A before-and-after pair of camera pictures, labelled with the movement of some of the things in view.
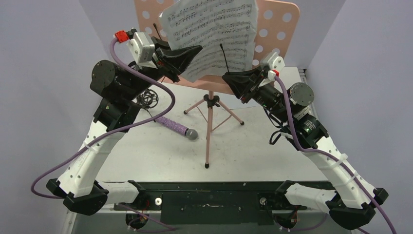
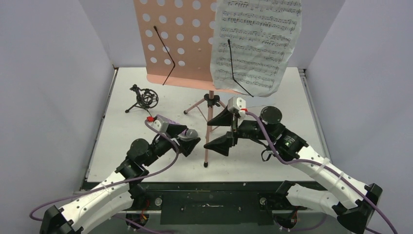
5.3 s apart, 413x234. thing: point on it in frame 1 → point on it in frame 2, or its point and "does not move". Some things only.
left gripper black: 175,62 → 186,146
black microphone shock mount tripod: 148,99 does not move
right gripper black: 252,87 → 235,128
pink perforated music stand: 277,31 → 187,29
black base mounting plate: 214,203 does not move
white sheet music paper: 210,23 → 263,35
